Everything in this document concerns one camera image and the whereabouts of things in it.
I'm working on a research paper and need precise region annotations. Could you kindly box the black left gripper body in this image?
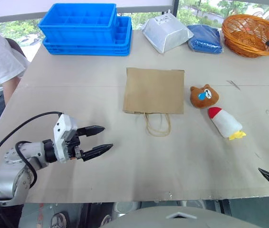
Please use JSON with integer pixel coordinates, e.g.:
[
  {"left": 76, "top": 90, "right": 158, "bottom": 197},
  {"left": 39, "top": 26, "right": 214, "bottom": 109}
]
[{"left": 63, "top": 133, "right": 84, "bottom": 161}]

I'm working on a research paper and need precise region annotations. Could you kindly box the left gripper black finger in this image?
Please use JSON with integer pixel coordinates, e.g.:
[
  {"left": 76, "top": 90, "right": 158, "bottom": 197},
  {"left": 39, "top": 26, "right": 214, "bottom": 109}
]
[
  {"left": 77, "top": 143, "right": 114, "bottom": 162},
  {"left": 77, "top": 125, "right": 106, "bottom": 138}
]

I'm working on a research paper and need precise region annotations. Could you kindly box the white rocket plush red tip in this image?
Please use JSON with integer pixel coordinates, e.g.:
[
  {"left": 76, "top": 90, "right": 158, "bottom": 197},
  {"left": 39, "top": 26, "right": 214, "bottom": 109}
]
[{"left": 207, "top": 106, "right": 247, "bottom": 141}]

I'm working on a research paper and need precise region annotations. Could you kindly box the patterned shoe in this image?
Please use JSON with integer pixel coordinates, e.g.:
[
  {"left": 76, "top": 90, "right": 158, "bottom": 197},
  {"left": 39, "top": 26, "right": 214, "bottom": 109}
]
[{"left": 49, "top": 212, "right": 70, "bottom": 228}]

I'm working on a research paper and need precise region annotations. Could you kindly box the large blue compartment crate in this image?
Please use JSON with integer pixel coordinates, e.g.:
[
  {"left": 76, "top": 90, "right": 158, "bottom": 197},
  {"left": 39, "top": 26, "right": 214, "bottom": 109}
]
[{"left": 42, "top": 16, "right": 133, "bottom": 57}]

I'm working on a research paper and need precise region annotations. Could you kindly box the brown bear head plush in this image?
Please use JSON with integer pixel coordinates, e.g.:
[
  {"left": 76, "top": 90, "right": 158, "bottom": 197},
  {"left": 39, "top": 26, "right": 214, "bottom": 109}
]
[{"left": 190, "top": 84, "right": 220, "bottom": 110}]

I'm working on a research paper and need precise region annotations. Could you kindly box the grey robot torso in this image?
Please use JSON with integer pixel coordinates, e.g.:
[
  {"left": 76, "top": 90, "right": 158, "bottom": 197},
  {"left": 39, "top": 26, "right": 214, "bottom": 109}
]
[{"left": 100, "top": 206, "right": 269, "bottom": 228}]

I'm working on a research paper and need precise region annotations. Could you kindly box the small blue compartment crate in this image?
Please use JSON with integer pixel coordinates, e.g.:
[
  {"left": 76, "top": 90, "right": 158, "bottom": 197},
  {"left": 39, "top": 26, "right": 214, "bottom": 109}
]
[{"left": 38, "top": 3, "right": 117, "bottom": 45}]

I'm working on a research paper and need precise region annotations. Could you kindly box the black chair back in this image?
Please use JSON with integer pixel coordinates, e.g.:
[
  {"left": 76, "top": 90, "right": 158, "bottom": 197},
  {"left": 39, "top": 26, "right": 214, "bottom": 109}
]
[{"left": 5, "top": 37, "right": 27, "bottom": 60}]

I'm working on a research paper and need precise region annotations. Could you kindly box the orange wicker basket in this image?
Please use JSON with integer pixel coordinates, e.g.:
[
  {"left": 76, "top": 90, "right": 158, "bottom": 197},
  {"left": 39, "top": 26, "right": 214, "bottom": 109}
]
[{"left": 221, "top": 14, "right": 269, "bottom": 58}]

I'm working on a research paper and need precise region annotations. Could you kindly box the silver white plastic package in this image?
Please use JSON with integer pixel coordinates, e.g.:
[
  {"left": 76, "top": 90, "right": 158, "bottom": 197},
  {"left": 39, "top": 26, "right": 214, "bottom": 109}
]
[{"left": 142, "top": 13, "right": 194, "bottom": 54}]

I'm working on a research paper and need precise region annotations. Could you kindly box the blue cloth in plastic wrap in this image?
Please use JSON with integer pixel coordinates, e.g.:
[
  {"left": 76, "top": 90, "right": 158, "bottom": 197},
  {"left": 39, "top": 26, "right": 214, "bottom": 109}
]
[{"left": 186, "top": 24, "right": 225, "bottom": 55}]

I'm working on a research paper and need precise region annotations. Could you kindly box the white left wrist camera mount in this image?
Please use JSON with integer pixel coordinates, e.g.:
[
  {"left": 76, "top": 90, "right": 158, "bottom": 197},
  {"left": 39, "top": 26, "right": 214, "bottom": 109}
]
[{"left": 53, "top": 114, "right": 78, "bottom": 164}]

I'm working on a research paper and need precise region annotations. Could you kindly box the brown paper bag with handles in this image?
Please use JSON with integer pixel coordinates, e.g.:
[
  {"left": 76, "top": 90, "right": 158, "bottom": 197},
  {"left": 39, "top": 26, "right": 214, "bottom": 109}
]
[{"left": 122, "top": 67, "right": 185, "bottom": 137}]

